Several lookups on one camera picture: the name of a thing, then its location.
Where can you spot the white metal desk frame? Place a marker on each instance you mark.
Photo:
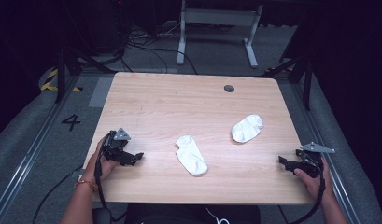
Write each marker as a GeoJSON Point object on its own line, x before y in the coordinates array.
{"type": "Point", "coordinates": [216, 17]}

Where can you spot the yellow black hazard tape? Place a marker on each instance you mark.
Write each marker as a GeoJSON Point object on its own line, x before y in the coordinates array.
{"type": "Point", "coordinates": [48, 84]}

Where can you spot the black metal stand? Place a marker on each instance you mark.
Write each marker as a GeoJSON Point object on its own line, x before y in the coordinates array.
{"type": "Point", "coordinates": [307, 81]}
{"type": "Point", "coordinates": [62, 71]}

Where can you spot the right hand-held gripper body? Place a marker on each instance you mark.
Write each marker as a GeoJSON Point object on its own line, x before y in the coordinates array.
{"type": "Point", "coordinates": [310, 157]}

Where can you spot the person's right hand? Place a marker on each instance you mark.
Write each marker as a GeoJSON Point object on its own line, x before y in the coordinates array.
{"type": "Point", "coordinates": [316, 186]}

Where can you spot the grey round table grommet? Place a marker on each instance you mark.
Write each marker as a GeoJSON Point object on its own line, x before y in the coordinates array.
{"type": "Point", "coordinates": [229, 88]}

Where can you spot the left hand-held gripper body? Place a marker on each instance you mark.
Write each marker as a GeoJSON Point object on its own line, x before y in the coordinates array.
{"type": "Point", "coordinates": [114, 145]}

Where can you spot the grey floor tape patch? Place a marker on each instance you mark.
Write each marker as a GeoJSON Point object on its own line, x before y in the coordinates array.
{"type": "Point", "coordinates": [100, 92]}

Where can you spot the person's left hand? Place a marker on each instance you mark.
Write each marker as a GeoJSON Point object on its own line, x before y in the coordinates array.
{"type": "Point", "coordinates": [93, 169]}

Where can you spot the white sock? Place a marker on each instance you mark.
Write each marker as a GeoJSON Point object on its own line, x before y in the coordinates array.
{"type": "Point", "coordinates": [191, 157]}
{"type": "Point", "coordinates": [246, 129]}

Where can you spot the person's dark clothing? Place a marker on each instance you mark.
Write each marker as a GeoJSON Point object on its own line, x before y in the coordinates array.
{"type": "Point", "coordinates": [179, 215]}

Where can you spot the aluminium floor rail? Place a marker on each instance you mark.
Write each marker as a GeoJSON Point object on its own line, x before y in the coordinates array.
{"type": "Point", "coordinates": [322, 140]}
{"type": "Point", "coordinates": [30, 155]}

